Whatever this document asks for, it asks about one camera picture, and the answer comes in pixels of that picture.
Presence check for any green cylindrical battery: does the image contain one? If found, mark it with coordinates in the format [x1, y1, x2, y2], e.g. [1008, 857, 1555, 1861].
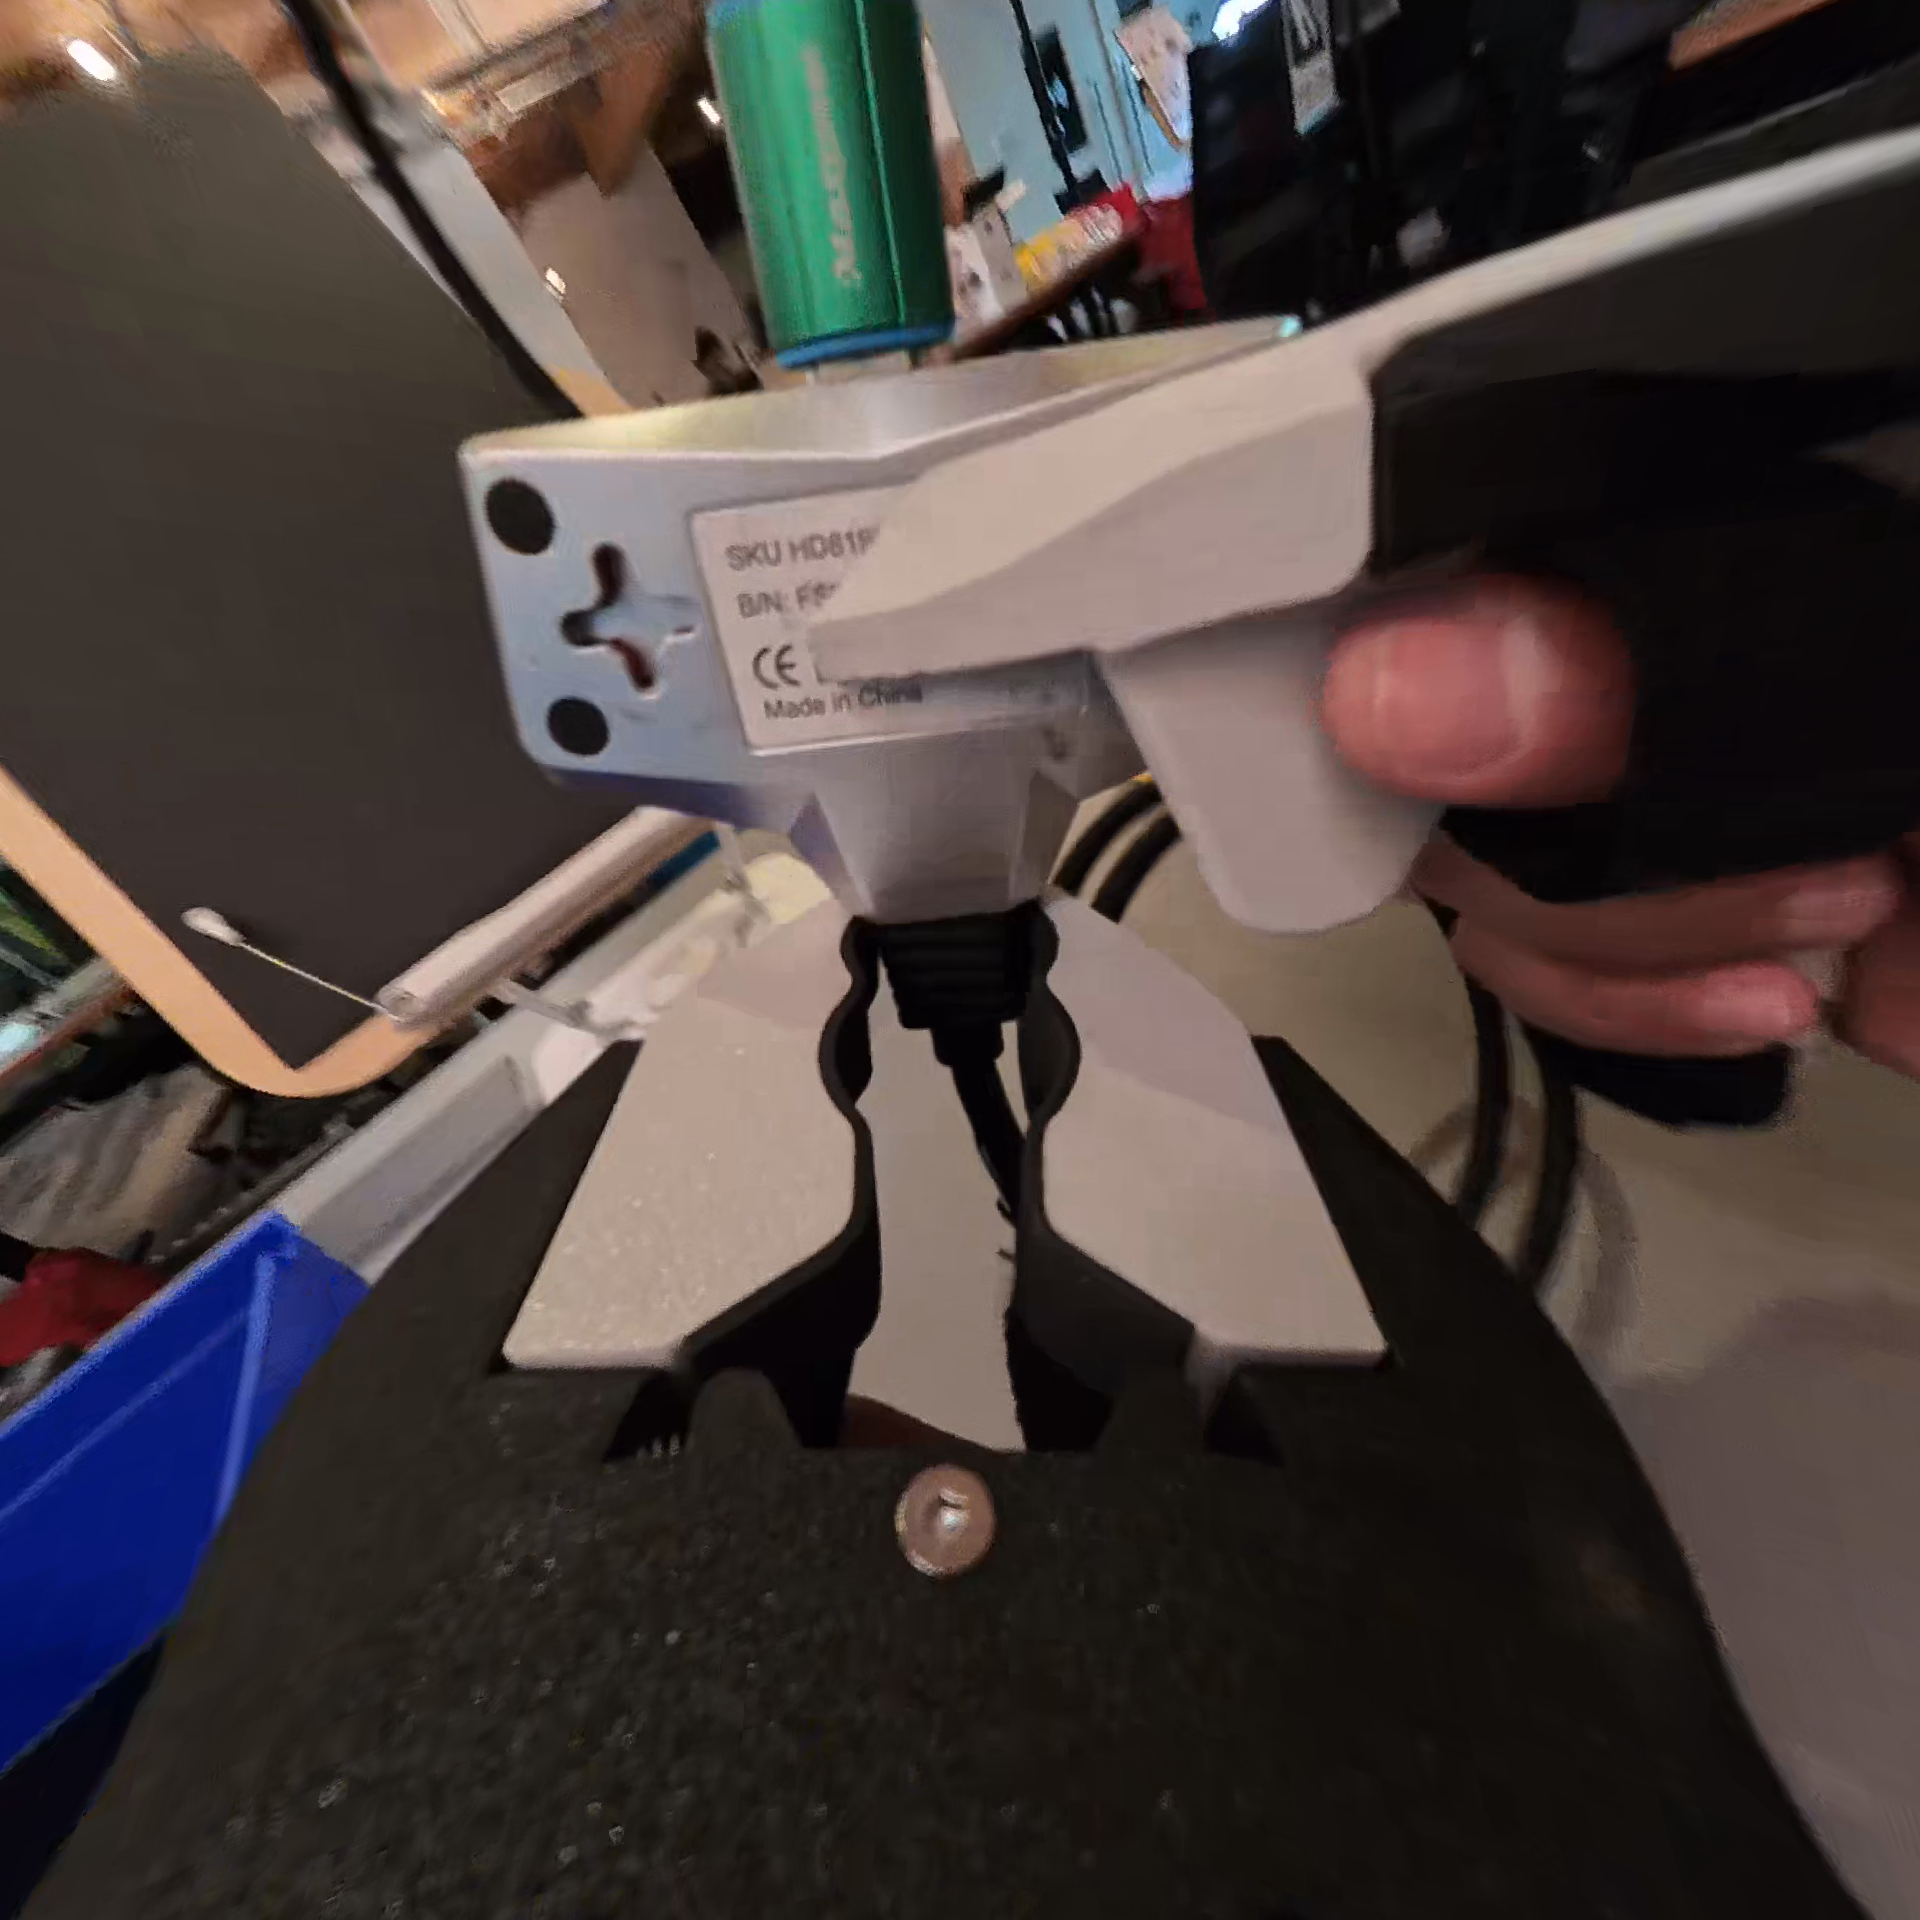
[703, 0, 960, 372]

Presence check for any grey desk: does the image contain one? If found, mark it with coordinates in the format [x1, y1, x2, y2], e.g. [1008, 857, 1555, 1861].
[300, 840, 1920, 1920]

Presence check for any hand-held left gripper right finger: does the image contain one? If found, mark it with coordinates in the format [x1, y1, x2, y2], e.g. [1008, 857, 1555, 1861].
[1000, 893, 1388, 1449]

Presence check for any silver adapter hub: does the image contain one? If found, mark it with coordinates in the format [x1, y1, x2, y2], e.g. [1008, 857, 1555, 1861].
[457, 316, 1307, 923]

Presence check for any black hub cable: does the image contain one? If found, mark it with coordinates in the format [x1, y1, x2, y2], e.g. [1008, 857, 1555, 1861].
[875, 909, 1051, 1225]

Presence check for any background table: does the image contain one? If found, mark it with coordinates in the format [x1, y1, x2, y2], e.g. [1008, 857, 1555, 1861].
[944, 180, 1187, 360]

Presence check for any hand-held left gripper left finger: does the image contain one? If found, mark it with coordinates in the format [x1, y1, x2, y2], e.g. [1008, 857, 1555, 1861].
[502, 899, 886, 1449]

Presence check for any person's right hand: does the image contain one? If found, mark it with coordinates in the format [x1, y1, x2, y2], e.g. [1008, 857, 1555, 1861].
[1320, 575, 1920, 1081]

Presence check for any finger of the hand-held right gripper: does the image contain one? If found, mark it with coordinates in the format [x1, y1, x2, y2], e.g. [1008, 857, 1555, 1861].
[809, 128, 1920, 688]

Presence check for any blue plastic bin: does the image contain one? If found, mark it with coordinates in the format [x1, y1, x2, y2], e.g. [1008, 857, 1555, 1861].
[0, 1211, 370, 1773]

